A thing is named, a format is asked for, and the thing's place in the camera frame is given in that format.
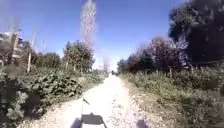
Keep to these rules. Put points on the pale gravel dirt path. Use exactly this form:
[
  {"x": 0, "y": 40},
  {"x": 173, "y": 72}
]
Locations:
[{"x": 111, "y": 96}]

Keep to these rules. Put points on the green leafy tree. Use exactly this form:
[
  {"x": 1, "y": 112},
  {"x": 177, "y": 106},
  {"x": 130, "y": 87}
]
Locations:
[{"x": 78, "y": 56}]

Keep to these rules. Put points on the row of trees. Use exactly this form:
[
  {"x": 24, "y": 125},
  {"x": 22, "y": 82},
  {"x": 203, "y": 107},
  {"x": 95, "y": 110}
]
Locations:
[{"x": 160, "y": 53}]

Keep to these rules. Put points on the tall pale poplar tree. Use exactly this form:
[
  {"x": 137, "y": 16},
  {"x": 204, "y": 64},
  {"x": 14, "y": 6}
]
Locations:
[{"x": 88, "y": 20}]

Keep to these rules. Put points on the green bushes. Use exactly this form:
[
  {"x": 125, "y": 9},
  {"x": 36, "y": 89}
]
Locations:
[{"x": 50, "y": 60}]

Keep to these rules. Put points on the overgrown grass verge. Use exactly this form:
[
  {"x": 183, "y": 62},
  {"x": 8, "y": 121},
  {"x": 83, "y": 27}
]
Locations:
[
  {"x": 50, "y": 86},
  {"x": 193, "y": 100}
]

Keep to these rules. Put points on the robot's own part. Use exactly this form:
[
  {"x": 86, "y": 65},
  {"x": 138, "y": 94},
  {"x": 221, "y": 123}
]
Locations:
[
  {"x": 76, "y": 124},
  {"x": 142, "y": 124}
]

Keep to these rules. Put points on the pale pole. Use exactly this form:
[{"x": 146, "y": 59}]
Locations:
[{"x": 29, "y": 61}]

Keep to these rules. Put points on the large dark tree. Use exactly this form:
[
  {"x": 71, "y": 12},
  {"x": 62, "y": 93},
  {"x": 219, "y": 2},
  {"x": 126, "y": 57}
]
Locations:
[{"x": 203, "y": 33}]

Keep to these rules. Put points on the pale building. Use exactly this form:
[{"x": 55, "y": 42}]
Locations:
[{"x": 8, "y": 38}]

